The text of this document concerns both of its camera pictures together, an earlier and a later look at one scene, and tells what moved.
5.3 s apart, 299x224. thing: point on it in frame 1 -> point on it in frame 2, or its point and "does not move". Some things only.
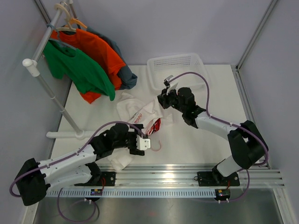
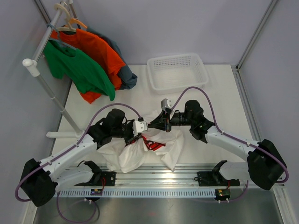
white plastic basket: [159, 67] does not move
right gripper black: [163, 98] -> [163, 122]
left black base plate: [108, 178] does not move
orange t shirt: [94, 49] does not move
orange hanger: [74, 21] does not move
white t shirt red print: [145, 113] -> [136, 154]
